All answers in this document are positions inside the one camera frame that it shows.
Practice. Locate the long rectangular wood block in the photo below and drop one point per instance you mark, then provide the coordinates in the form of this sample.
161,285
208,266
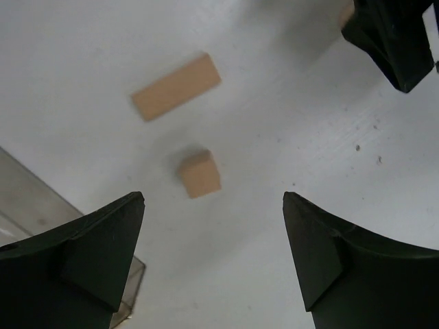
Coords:
180,86

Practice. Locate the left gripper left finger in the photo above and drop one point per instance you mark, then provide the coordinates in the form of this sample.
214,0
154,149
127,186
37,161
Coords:
72,276

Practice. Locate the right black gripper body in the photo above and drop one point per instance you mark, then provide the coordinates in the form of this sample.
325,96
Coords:
393,34

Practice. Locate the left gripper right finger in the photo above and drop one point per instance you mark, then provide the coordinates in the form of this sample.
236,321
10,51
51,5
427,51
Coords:
351,277

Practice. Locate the clear plastic box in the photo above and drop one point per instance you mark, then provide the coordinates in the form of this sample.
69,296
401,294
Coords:
28,205

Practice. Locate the wood cube block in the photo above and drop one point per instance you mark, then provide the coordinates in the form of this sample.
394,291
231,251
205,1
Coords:
199,174

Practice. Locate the wood cylinder block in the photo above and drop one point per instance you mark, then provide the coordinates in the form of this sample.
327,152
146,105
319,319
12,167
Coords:
346,14

